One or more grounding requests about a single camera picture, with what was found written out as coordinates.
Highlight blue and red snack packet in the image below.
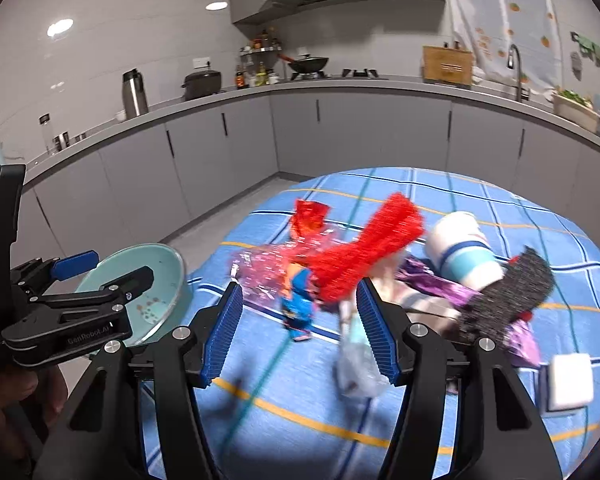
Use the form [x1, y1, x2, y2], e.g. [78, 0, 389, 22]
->
[279, 262, 317, 343]

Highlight clear plastic bag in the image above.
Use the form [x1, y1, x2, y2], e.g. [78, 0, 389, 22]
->
[334, 305, 393, 400]

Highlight person's left hand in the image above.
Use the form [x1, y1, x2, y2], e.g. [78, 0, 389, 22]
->
[0, 367, 70, 461]

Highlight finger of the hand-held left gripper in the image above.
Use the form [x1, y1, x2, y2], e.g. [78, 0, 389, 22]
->
[11, 249, 102, 306]
[2, 266, 156, 367]

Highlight beige basin with vegetables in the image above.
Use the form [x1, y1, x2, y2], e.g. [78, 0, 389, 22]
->
[552, 89, 600, 134]

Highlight white sponge block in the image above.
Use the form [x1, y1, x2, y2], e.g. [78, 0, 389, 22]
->
[540, 352, 596, 413]

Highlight pink transparent wrapper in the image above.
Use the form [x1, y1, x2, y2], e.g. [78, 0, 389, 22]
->
[229, 242, 306, 308]

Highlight wooden cutting board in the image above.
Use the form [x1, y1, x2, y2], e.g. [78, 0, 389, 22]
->
[422, 45, 474, 85]

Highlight black wok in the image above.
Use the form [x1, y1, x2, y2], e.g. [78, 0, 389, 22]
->
[278, 51, 329, 75]

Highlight purple foil wrapper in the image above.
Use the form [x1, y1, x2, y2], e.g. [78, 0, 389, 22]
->
[399, 255, 543, 367]

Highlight white printed curtain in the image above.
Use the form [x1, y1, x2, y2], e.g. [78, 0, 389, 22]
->
[440, 0, 564, 97]

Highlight blue checked tablecloth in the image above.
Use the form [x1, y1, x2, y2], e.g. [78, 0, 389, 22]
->
[145, 166, 600, 480]

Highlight kitchen faucet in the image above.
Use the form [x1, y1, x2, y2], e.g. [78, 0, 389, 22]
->
[507, 44, 531, 103]

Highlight striped cloth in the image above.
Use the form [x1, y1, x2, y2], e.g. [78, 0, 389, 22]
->
[390, 280, 463, 341]

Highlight gas stove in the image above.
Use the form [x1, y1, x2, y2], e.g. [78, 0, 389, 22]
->
[290, 66, 388, 82]

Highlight black rice cooker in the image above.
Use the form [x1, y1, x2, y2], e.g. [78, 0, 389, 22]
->
[181, 71, 222, 101]

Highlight spice rack with bottles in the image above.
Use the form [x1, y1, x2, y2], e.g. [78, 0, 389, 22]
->
[239, 30, 283, 88]

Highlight red plastic bag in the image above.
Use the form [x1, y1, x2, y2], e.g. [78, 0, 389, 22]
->
[289, 199, 331, 261]

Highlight white and blue paper cup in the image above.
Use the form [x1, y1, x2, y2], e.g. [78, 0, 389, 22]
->
[425, 211, 506, 292]

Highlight grey kitchen counter cabinets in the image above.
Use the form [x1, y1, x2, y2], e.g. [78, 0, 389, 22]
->
[0, 79, 600, 281]

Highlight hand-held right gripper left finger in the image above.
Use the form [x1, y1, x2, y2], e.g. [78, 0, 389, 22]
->
[32, 281, 245, 480]

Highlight hanging cloths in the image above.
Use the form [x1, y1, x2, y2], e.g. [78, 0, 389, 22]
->
[570, 32, 600, 82]

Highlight steel thermos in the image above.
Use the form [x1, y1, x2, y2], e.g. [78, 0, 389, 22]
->
[122, 70, 150, 120]

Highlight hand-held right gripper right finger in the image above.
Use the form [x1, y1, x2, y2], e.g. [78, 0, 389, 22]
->
[356, 276, 563, 480]

